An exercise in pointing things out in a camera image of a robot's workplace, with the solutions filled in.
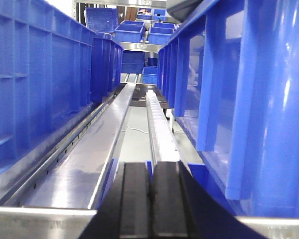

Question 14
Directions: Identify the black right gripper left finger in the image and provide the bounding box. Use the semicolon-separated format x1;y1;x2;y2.
79;162;150;239

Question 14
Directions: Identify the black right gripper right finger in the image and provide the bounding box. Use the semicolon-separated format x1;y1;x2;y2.
153;161;263;239

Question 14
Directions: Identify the white roller track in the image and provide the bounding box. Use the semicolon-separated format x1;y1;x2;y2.
146;90;181;165

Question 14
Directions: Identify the steel shelf front beam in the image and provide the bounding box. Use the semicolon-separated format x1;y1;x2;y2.
0;206;299;239

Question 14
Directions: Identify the blue bin lower background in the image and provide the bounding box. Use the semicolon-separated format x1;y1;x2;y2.
142;66;158;85

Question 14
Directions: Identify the large blue bin right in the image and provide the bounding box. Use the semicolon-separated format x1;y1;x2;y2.
158;0;299;218

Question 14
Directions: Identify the large blue bin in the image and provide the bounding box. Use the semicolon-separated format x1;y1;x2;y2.
158;0;299;218
0;0;94;174

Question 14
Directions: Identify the large blue bin left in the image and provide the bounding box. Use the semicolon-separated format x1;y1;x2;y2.
0;0;94;174

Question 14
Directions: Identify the blue bin background right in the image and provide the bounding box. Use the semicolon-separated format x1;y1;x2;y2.
148;22;175;45

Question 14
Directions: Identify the blue bin background left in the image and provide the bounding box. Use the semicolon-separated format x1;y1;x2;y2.
115;20;145;43

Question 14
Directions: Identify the tilted blue bin background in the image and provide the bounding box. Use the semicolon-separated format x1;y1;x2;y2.
85;7;119;33

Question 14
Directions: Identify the steel divider rail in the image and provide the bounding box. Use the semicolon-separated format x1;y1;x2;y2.
0;83;136;209

